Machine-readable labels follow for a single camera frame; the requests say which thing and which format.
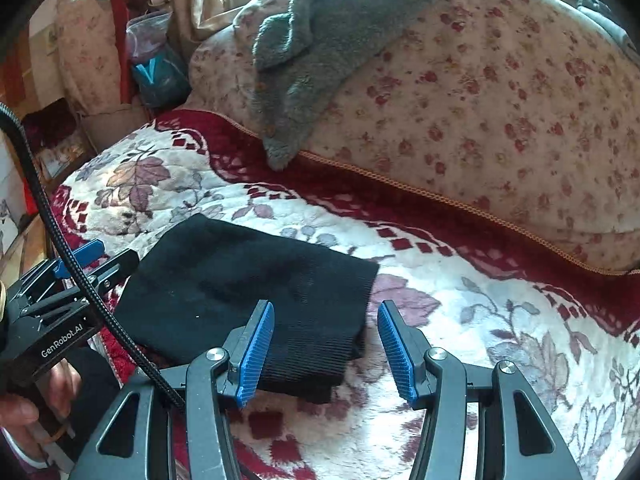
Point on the clear plastic bag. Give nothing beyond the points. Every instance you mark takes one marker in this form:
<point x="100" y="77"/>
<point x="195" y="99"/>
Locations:
<point x="155" y="75"/>

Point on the person's left hand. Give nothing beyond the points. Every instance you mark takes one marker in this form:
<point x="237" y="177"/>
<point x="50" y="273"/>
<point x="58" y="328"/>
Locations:
<point x="20" y="412"/>

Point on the floral pillow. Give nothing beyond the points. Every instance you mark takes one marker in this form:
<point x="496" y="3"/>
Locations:
<point x="85" y="50"/>

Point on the cardboard box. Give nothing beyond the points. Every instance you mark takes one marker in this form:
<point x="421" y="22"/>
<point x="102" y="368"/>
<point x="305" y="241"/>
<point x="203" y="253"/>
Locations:
<point x="115" y="125"/>

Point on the black pants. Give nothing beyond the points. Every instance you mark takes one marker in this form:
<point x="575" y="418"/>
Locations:
<point x="225" y="285"/>

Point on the red and white floral blanket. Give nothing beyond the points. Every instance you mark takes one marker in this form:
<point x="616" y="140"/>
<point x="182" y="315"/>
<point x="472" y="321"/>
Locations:
<point x="500" y="320"/>

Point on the cream floral quilt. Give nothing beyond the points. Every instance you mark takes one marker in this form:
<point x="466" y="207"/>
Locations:
<point x="475" y="135"/>

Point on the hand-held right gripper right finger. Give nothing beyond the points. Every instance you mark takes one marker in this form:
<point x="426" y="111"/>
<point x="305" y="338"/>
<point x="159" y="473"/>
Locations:
<point x="397" y="355"/>

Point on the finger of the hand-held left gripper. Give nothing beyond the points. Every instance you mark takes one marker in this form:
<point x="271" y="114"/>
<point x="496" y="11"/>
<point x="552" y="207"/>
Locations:
<point x="87" y="249"/>
<point x="120" y="265"/>

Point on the grey fleece cloth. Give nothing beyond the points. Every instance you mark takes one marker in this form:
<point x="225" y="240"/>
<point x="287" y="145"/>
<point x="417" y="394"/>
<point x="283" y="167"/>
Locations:
<point x="320" y="50"/>

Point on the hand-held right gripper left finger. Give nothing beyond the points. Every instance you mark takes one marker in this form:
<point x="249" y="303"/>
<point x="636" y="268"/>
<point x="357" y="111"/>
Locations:
<point x="255" y="355"/>

